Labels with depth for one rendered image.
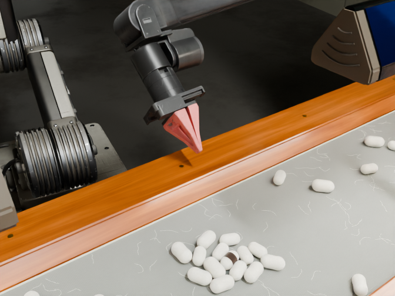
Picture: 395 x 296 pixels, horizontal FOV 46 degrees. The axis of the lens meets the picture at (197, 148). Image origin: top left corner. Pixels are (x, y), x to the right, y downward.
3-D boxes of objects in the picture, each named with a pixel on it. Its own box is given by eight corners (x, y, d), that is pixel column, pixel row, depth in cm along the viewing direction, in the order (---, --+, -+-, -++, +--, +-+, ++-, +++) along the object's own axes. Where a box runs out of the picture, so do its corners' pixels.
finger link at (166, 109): (218, 140, 78) (191, 92, 79) (183, 156, 74) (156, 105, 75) (203, 153, 83) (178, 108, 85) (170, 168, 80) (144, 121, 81)
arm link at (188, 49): (113, 24, 84) (133, 6, 77) (164, 12, 90) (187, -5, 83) (137, 87, 85) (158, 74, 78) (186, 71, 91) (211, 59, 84)
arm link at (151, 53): (123, 59, 83) (133, 41, 79) (155, 50, 87) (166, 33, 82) (141, 91, 82) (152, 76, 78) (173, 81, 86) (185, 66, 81)
